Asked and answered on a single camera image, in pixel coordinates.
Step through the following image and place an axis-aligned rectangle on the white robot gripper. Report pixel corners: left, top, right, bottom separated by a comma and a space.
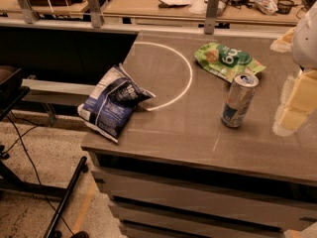
270, 2, 317, 131

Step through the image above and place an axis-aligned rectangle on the green rice chip bag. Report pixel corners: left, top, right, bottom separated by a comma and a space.
194, 42, 265, 82

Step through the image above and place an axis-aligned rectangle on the blue chip bag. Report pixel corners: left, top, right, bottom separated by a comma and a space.
77, 64, 155, 143

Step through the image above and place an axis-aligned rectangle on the silver blue energy drink can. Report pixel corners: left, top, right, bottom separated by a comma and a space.
221, 72, 259, 128

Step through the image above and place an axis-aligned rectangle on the black round cup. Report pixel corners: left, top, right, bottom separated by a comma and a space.
277, 0, 294, 14

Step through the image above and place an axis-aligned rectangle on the white snack packet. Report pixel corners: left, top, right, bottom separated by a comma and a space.
253, 0, 277, 15

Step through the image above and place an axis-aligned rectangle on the grey drawer cabinet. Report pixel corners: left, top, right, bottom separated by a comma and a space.
82, 32, 317, 238

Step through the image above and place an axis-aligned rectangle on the grey metal floor beam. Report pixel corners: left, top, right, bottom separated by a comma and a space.
22, 79, 95, 106

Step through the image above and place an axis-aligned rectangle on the black seat edge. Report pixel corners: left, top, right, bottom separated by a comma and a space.
0, 65, 30, 121

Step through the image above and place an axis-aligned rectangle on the black chair base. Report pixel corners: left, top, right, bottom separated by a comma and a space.
0, 157, 88, 238

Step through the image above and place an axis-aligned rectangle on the metal bracket right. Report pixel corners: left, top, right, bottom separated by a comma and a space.
204, 0, 219, 35

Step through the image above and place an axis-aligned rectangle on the metal bracket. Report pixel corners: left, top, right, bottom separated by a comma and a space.
204, 0, 219, 35
87, 0, 104, 28
17, 0, 39, 24

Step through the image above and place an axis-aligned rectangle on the metal bracket middle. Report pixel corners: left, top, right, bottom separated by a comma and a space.
87, 0, 104, 28

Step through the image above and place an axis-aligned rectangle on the black floor cable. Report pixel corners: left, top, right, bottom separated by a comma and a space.
5, 115, 75, 236

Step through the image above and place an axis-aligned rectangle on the metal bracket left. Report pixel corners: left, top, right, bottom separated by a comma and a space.
17, 0, 39, 24

